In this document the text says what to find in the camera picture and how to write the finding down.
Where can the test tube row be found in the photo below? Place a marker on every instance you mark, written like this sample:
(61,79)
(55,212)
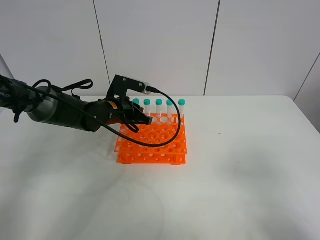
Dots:
(136,101)
(169,109)
(159,104)
(147,105)
(181,104)

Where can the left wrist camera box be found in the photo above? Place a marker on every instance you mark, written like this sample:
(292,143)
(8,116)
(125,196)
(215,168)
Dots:
(121,84)

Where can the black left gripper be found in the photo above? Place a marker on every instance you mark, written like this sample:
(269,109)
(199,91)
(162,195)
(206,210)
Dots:
(113,111)

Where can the orange test tube rack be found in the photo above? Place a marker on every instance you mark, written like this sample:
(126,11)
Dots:
(160,131)

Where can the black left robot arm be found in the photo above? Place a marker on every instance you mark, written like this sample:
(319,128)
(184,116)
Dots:
(48,104)

